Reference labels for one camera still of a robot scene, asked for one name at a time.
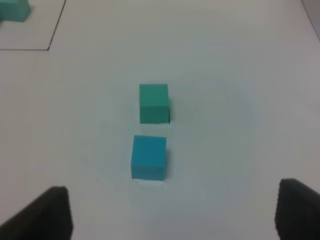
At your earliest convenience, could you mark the blue cube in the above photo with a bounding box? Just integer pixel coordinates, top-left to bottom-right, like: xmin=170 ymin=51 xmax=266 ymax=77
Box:
xmin=130 ymin=135 xmax=167 ymax=181

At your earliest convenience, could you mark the green template cube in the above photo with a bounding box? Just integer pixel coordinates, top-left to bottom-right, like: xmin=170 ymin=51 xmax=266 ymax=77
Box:
xmin=0 ymin=0 xmax=31 ymax=22

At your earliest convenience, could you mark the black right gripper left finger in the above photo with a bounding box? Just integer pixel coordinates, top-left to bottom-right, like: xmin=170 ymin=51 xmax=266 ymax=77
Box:
xmin=0 ymin=186 xmax=74 ymax=240

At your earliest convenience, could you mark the white template sheet black outline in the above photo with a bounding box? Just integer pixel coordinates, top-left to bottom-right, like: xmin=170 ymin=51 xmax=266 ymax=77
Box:
xmin=0 ymin=0 xmax=67 ymax=51

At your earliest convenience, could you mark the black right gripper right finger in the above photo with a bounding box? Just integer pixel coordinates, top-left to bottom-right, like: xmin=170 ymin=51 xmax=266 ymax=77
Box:
xmin=274 ymin=178 xmax=320 ymax=240

